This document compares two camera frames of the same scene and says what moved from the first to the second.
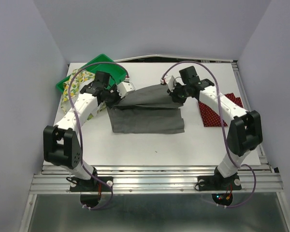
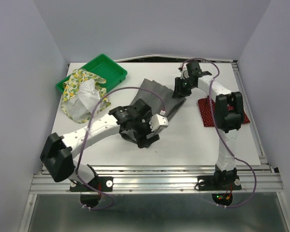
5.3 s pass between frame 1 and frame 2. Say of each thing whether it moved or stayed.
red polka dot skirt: stayed
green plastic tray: stayed
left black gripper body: moved
